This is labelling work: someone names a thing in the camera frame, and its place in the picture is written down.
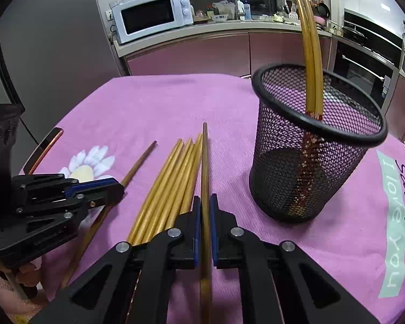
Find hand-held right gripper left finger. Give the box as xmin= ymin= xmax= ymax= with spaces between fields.
xmin=29 ymin=195 xmax=203 ymax=324

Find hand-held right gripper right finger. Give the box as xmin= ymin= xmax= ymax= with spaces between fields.
xmin=209 ymin=193 xmax=380 ymax=324

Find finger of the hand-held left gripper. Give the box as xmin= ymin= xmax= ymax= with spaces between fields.
xmin=0 ymin=206 xmax=90 ymax=268
xmin=13 ymin=174 xmax=125 ymax=211

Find yellow wooden chopstick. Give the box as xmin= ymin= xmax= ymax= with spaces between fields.
xmin=292 ymin=0 xmax=316 ymax=217
xmin=200 ymin=122 xmax=212 ymax=324
xmin=299 ymin=0 xmax=325 ymax=217
xmin=126 ymin=138 xmax=183 ymax=245
xmin=148 ymin=142 xmax=198 ymax=241
xmin=136 ymin=138 xmax=193 ymax=244
xmin=174 ymin=134 xmax=203 ymax=218

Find dark brown wooden chopstick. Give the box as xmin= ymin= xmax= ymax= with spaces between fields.
xmin=56 ymin=141 xmax=157 ymax=294

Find black mesh utensil holder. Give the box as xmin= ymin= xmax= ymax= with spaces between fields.
xmin=249 ymin=63 xmax=389 ymax=223

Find person's left hand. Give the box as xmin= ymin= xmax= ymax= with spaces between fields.
xmin=15 ymin=257 xmax=43 ymax=299

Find smartphone with copper edge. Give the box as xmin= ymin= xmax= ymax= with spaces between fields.
xmin=29 ymin=127 xmax=65 ymax=175

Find grey refrigerator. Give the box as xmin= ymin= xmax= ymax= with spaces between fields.
xmin=0 ymin=0 xmax=132 ymax=176

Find pink flower printed tablecloth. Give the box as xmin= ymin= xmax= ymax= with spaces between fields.
xmin=20 ymin=74 xmax=405 ymax=324

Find pink kitchen cabinets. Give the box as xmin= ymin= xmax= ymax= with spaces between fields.
xmin=124 ymin=29 xmax=335 ymax=78

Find white microwave oven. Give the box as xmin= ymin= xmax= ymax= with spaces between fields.
xmin=110 ymin=0 xmax=194 ymax=45

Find kitchen counter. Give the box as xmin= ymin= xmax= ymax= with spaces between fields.
xmin=113 ymin=17 xmax=345 ymax=58

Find black built-in oven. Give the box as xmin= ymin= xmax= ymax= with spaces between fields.
xmin=332 ymin=37 xmax=398 ymax=115

